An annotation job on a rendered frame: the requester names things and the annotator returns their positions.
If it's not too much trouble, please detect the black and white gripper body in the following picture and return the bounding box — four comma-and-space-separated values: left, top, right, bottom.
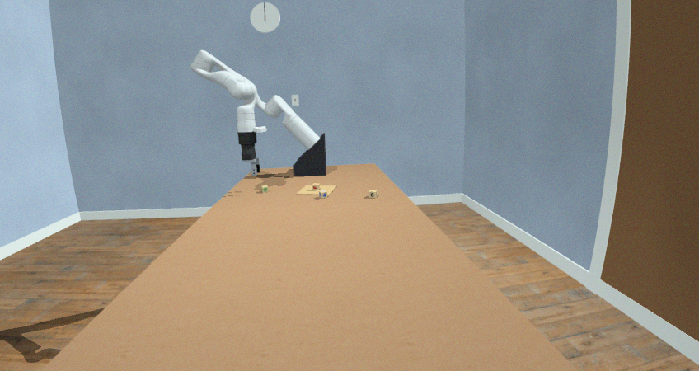
237, 120, 266, 161

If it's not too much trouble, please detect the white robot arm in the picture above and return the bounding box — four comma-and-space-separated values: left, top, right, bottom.
190, 50, 319, 150

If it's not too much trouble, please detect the tan flat mat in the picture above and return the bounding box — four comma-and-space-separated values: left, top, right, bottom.
296, 185, 336, 195

